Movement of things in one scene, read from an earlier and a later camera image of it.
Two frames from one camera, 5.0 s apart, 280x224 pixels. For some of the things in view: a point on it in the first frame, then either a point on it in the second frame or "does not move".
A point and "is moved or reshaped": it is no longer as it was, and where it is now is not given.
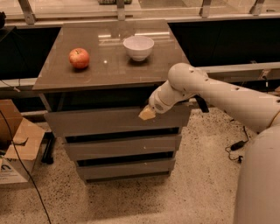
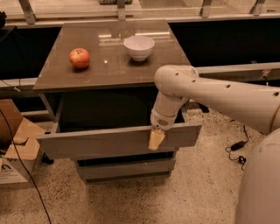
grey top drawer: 164,117 is moved or reshaped
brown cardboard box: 27,138 does not move
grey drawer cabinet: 95,76 does not move
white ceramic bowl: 138,47 does not move
